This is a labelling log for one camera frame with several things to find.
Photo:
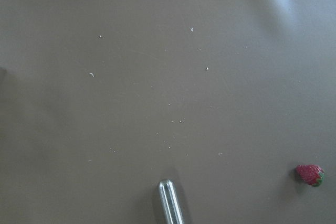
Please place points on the steel muddler black tip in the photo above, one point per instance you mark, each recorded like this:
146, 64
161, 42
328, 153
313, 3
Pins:
170, 202

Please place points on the red strawberry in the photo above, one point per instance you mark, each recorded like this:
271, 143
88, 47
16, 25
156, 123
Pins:
312, 175

